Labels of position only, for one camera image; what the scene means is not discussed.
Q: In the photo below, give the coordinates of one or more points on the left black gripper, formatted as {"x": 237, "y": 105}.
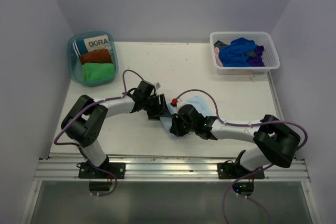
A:
{"x": 163, "y": 110}

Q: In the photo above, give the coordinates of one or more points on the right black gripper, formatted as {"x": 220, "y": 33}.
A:
{"x": 175, "y": 128}

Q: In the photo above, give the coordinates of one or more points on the light blue towel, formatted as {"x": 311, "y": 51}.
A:
{"x": 200, "y": 105}

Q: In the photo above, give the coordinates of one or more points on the green microfiber towel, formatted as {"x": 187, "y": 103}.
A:
{"x": 97, "y": 71}

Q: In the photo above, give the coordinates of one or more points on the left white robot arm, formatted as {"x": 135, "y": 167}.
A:
{"x": 84, "y": 121}

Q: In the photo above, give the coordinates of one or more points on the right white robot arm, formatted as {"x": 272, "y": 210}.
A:
{"x": 276, "y": 143}

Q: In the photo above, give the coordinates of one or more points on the pink towel in basket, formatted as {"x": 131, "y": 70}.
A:
{"x": 218, "y": 61}

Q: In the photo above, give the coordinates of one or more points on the brown rolled towel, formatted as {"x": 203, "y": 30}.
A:
{"x": 97, "y": 56}

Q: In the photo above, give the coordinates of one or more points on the blue plastic tub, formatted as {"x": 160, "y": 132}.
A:
{"x": 75, "y": 66}

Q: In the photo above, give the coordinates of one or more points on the dark grey towel in basket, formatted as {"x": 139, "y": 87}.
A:
{"x": 219, "y": 44}

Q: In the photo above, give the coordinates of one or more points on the dark blue towel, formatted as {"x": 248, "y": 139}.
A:
{"x": 235, "y": 54}

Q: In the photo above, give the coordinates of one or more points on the white plastic basket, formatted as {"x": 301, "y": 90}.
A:
{"x": 270, "y": 56}

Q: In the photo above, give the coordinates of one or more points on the Dora printed rolled towel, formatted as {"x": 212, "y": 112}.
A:
{"x": 83, "y": 46}

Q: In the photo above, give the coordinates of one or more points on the purple towel in basket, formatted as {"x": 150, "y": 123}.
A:
{"x": 257, "y": 61}

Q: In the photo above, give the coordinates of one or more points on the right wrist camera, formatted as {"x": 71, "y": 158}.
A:
{"x": 178, "y": 103}

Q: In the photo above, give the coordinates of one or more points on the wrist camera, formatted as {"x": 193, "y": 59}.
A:
{"x": 157, "y": 85}
{"x": 178, "y": 103}

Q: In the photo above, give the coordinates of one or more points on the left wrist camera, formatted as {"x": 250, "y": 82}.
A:
{"x": 157, "y": 85}

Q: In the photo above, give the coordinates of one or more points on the aluminium mounting rail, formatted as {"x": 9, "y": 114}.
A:
{"x": 63, "y": 167}

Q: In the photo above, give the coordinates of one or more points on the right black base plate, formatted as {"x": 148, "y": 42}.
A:
{"x": 230, "y": 170}

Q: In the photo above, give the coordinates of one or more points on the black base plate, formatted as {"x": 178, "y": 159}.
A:
{"x": 230, "y": 170}
{"x": 86, "y": 171}

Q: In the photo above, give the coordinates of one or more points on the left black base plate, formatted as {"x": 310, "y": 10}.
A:
{"x": 86, "y": 171}

